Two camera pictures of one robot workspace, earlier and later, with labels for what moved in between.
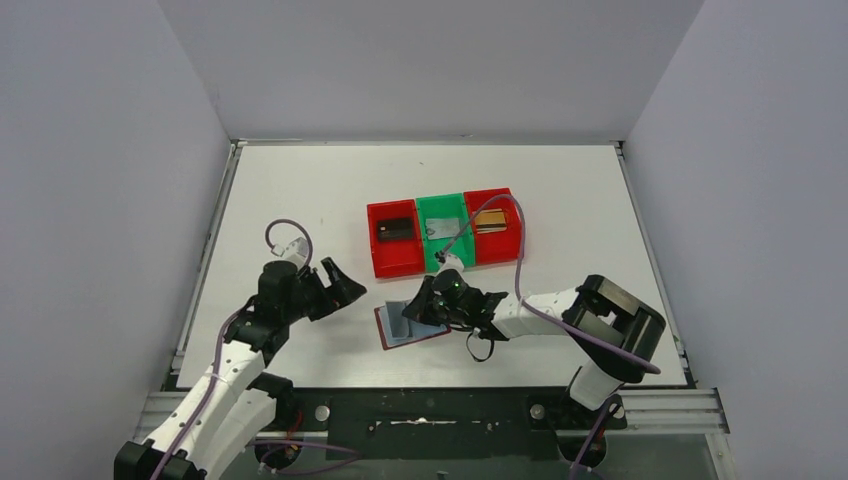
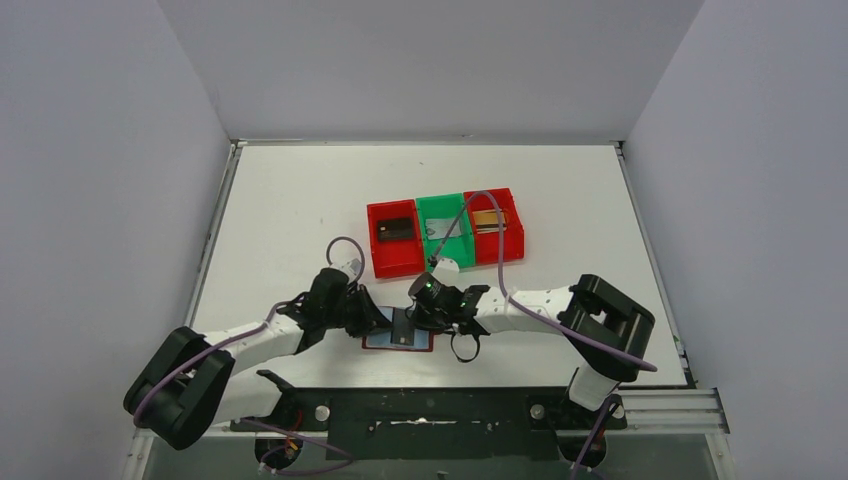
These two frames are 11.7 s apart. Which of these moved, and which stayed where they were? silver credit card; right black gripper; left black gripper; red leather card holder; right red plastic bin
Moved: red leather card holder; left black gripper
Stayed: right black gripper; right red plastic bin; silver credit card
